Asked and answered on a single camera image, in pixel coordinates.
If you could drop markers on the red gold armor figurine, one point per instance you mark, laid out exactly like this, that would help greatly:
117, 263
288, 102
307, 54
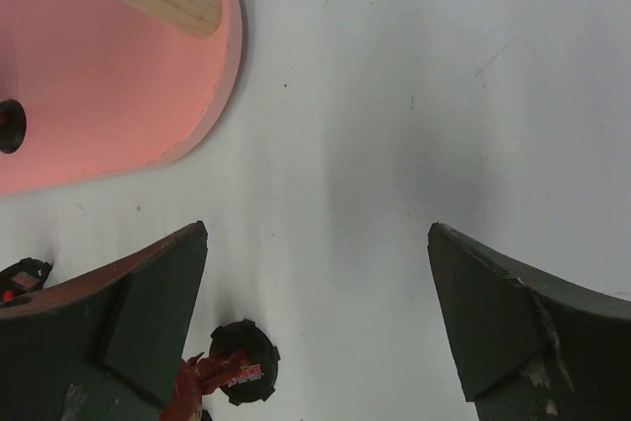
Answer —
242, 363

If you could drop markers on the pink three-tier shelf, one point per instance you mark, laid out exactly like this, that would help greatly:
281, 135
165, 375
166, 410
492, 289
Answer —
108, 90

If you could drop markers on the brown-haired archer figurine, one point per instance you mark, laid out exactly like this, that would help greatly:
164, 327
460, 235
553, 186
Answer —
24, 277

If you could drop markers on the black-haired red dress figurine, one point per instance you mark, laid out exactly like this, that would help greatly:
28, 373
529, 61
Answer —
13, 126

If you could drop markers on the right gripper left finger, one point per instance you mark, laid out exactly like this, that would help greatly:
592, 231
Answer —
105, 345

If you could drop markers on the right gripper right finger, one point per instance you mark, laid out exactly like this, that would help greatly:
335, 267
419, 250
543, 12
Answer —
528, 345

